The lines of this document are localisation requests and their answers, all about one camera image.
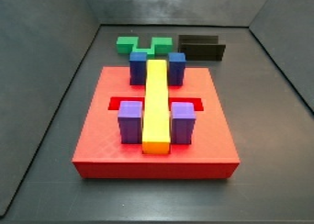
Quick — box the green bridge-shaped block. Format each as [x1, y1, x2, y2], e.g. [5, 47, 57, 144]
[115, 37, 173, 58]

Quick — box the red base board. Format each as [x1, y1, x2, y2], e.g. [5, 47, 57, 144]
[73, 67, 241, 179]

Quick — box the black angle fixture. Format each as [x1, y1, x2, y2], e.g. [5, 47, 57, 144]
[178, 35, 226, 62]

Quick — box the long yellow bar block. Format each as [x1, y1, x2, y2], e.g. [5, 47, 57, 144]
[142, 60, 172, 154]

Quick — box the right purple post block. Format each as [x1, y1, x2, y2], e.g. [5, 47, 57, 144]
[172, 102, 197, 144]

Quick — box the purple post block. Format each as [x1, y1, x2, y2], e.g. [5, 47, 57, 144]
[172, 102, 197, 144]
[118, 101, 142, 144]

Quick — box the left purple post block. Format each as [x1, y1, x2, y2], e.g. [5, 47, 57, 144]
[118, 101, 142, 144]

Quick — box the right blue post block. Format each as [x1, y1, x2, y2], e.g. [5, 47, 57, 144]
[169, 52, 188, 86]

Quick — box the blue post block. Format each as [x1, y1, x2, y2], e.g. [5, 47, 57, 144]
[169, 52, 188, 86]
[129, 52, 147, 85]

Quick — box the left blue post block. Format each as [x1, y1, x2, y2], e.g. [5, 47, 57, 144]
[129, 52, 147, 85]

